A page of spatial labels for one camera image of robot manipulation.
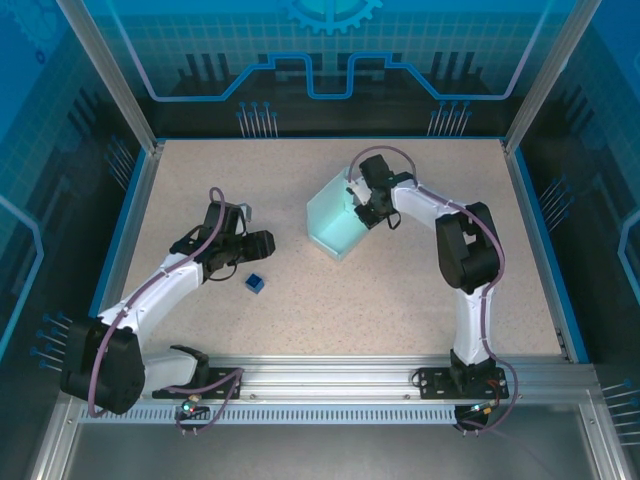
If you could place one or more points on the light blue paper box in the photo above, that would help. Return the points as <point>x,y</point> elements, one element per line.
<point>330,220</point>

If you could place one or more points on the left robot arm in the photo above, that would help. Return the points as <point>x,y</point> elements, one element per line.
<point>105,370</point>

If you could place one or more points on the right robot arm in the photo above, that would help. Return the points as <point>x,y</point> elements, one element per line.
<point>465,250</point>

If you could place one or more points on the small blue cube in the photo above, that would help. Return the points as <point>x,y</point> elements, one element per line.
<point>255,283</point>

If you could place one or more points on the aluminium mounting beam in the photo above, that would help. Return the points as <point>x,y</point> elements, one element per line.
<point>325,377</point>

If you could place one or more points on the clear printed acrylic panel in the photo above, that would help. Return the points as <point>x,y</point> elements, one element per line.
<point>200,50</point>

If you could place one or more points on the brushed metal plate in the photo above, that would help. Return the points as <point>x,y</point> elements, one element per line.
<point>325,450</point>

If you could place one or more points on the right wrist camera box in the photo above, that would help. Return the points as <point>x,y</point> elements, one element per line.
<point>356,192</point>

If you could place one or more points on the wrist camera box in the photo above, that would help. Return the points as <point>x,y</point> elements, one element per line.
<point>356,192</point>
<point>245,212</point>

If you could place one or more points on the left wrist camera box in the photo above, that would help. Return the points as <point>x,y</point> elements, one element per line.
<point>245,212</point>

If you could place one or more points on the aluminium table side rail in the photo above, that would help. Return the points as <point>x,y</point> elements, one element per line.
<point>530,225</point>
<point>131,235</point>

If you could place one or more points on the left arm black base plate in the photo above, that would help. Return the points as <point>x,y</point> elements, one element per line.
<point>225,387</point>

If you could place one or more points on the blue table border frame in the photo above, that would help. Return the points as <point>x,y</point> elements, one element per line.
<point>549,250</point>

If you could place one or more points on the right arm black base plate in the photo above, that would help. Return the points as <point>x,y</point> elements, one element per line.
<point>435,385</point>

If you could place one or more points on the aluminium frame post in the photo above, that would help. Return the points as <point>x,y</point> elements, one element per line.
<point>112,75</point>
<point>549,75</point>

